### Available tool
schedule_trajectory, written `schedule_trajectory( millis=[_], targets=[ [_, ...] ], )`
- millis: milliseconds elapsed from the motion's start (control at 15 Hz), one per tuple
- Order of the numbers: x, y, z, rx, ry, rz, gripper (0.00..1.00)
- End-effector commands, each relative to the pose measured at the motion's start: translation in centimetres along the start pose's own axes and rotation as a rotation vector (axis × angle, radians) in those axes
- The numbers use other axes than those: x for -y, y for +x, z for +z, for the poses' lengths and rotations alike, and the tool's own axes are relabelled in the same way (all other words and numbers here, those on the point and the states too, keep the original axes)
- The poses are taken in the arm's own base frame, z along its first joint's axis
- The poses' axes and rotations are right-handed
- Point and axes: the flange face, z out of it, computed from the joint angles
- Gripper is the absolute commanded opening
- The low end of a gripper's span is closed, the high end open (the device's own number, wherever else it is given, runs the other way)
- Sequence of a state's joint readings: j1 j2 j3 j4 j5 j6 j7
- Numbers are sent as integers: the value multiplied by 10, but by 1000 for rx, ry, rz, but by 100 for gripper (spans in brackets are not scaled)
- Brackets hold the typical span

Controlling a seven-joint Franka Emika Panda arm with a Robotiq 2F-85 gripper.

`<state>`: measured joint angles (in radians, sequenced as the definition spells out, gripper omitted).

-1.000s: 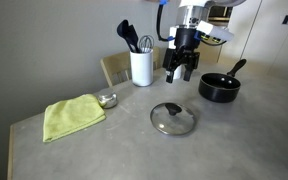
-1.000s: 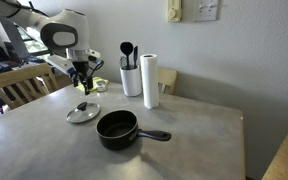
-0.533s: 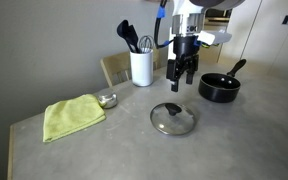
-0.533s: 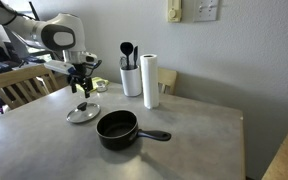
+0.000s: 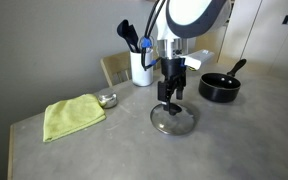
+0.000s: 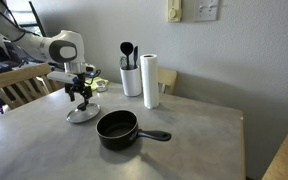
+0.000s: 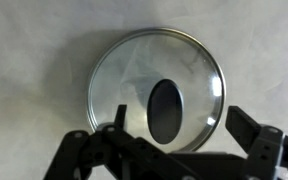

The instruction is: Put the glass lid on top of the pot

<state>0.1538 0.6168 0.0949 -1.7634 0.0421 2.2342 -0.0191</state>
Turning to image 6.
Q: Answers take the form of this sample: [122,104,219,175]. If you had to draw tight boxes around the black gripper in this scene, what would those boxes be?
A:
[64,73,94,111]

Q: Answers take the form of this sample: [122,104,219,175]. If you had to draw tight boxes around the glass lid with black knob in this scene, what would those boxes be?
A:
[66,101,102,125]

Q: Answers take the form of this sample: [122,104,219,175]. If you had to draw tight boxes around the small wooden side table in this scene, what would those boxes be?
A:
[52,79,68,90]

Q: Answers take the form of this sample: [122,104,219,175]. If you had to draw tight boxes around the small glass jar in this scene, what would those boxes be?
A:
[95,80,108,93]

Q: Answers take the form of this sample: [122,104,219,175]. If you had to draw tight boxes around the yellow cloth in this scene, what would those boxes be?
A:
[83,76,110,94]

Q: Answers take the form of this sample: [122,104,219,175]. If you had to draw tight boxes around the white utensil holder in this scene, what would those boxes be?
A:
[119,65,143,98]

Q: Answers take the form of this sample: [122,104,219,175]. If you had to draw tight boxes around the metal whisk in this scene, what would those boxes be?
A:
[118,55,128,70]

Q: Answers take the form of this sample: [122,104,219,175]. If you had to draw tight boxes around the wooden slatted chair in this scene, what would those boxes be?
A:
[0,63,59,111]

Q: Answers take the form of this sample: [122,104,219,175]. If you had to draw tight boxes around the black ladle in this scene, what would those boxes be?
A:
[119,41,135,71]

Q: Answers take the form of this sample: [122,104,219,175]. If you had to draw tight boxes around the black spatula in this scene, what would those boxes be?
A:
[132,45,139,70]

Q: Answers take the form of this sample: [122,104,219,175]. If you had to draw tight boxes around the white paper towel roll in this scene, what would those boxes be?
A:
[139,53,161,110]

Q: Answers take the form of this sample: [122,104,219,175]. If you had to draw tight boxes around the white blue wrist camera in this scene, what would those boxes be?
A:
[46,70,80,85]

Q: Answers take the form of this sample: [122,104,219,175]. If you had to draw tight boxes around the black pot with handle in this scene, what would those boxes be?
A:
[95,109,173,151]

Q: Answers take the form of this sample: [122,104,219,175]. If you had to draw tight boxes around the window with dark frame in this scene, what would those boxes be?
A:
[6,0,49,38]

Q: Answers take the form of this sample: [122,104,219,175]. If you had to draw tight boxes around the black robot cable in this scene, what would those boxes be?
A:
[0,0,28,43]

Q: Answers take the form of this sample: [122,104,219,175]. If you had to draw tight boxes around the beige wall thermostat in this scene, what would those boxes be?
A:
[165,0,183,23]

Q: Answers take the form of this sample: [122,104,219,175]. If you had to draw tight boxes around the white light switch plate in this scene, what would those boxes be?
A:
[192,0,220,23]

